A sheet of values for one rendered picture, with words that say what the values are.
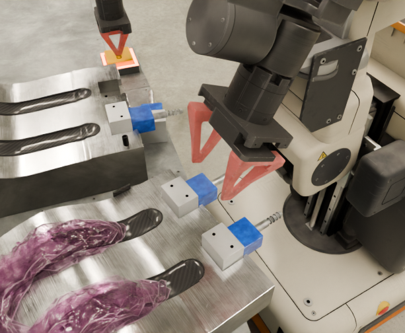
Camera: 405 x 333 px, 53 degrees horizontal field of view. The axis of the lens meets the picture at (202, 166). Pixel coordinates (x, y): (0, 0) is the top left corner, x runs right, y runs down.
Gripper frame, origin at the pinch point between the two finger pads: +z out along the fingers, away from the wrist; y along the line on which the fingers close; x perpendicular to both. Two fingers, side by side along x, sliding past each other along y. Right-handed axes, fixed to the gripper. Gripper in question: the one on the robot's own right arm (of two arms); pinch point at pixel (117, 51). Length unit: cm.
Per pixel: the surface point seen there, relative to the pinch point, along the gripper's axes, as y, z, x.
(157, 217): 50, -1, -3
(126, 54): 0.5, 0.8, 1.8
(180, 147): -49, 84, 25
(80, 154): 37.0, -4.7, -11.8
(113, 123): 34.1, -7.2, -5.5
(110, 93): 18.7, -2.2, -4.6
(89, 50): -9.8, 4.1, -6.3
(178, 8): -186, 85, 63
